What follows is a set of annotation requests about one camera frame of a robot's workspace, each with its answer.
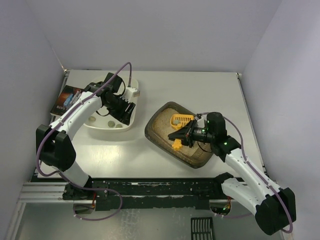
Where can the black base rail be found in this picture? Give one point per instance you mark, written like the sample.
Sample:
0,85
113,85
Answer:
148,193

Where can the dark brown litter box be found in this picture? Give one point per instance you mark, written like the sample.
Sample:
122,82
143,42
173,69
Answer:
159,127

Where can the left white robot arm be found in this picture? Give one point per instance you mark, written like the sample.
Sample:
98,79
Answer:
54,145

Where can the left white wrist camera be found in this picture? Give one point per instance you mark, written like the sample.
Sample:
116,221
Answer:
130,94

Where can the black vent grille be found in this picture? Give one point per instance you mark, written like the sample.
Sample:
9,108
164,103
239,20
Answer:
202,228

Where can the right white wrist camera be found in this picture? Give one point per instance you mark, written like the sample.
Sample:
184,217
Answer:
201,116

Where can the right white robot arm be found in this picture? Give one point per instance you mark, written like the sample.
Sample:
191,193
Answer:
273,207

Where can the dark book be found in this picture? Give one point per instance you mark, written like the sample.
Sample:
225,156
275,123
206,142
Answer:
66,99

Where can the yellow litter scoop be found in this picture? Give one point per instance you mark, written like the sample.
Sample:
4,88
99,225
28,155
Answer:
184,119

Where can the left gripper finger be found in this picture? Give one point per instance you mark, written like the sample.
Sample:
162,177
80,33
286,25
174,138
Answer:
130,109
124,117

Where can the white plastic bin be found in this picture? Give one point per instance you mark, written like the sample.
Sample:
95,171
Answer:
102,118

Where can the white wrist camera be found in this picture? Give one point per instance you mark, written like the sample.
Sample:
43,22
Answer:
130,94
201,116

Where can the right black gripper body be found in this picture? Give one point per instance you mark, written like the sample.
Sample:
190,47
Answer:
189,136

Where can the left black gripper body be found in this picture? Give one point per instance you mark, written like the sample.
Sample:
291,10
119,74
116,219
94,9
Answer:
126,110

